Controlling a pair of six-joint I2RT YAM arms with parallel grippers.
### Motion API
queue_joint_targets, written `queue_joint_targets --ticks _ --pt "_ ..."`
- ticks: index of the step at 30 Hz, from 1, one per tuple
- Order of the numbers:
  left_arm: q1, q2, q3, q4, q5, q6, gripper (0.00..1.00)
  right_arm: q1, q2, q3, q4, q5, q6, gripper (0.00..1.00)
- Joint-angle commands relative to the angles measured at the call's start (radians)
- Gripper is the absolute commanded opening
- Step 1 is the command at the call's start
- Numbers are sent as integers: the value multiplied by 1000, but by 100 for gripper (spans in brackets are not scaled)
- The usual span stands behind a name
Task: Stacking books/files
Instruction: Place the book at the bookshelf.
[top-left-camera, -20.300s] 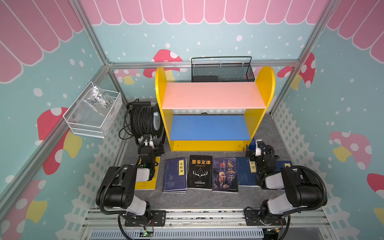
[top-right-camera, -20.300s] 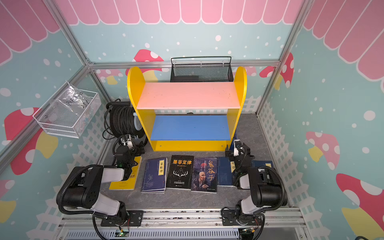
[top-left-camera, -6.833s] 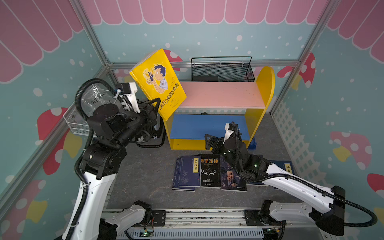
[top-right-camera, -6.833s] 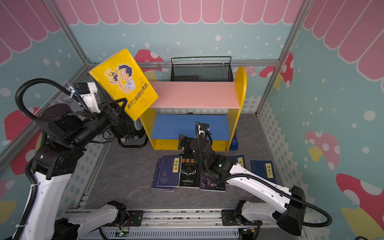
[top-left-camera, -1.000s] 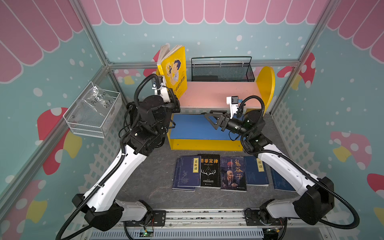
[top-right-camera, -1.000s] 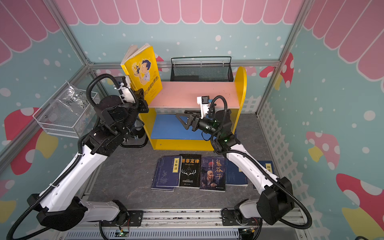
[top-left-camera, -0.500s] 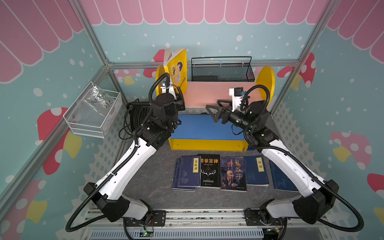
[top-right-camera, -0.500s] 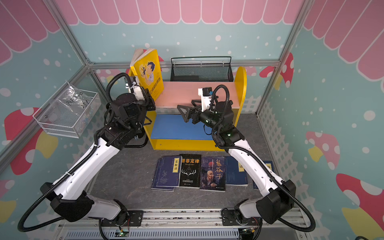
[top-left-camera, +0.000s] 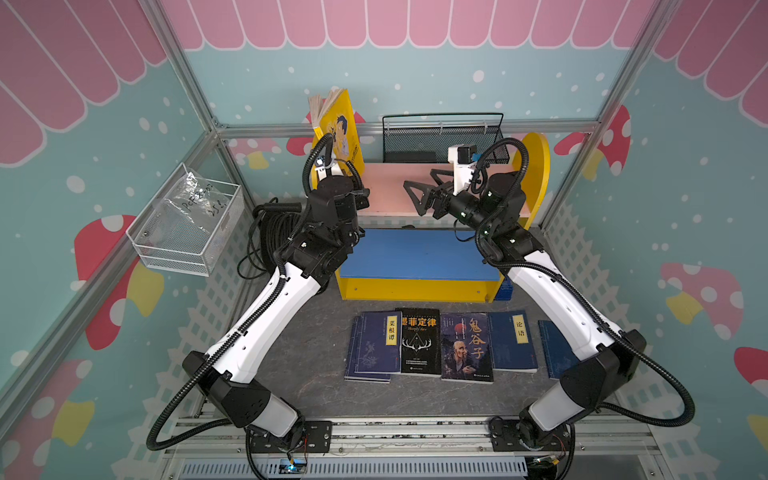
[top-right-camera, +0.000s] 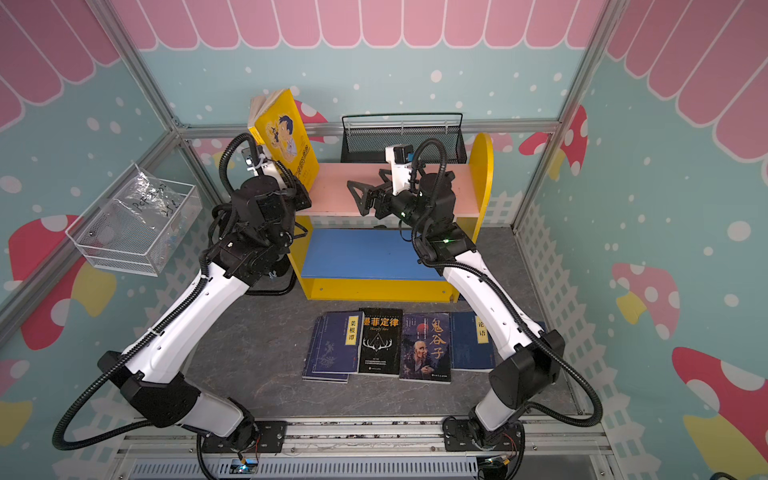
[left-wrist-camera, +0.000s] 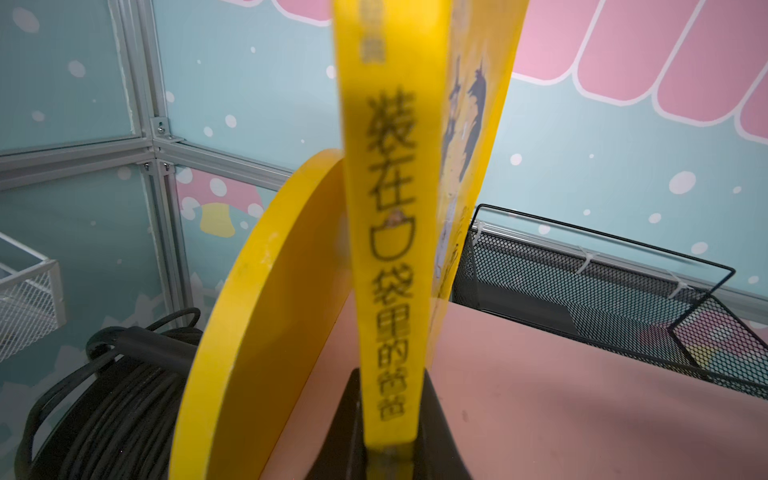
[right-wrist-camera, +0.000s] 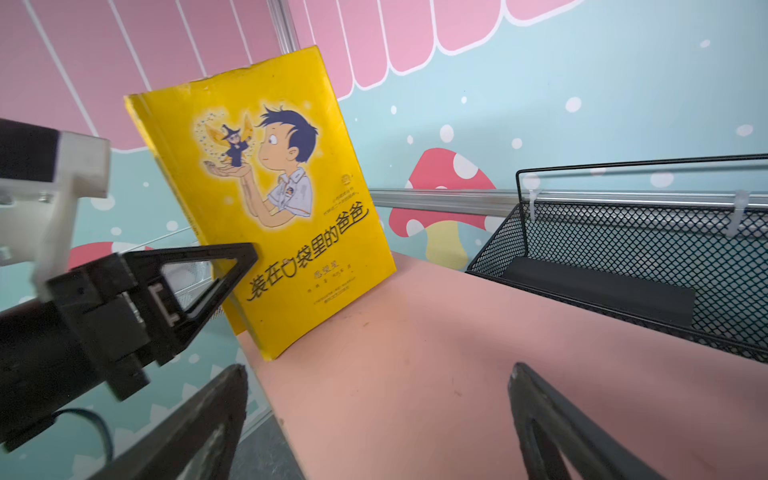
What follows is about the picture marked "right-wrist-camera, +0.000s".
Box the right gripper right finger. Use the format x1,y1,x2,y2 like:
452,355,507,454
508,362,662,479

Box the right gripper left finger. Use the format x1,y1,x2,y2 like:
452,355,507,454
92,364,248,479

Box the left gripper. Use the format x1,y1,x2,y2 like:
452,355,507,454
1,243,258,452

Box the yellow cartoon cover book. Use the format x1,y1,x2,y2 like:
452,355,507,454
125,47,396,361

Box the yellow bookshelf pink blue shelves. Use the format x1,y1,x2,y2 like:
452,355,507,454
236,251,768,480

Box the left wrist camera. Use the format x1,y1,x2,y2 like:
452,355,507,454
1,119,111,300

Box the black wire mesh basket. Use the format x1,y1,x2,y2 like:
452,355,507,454
467,168,767,363

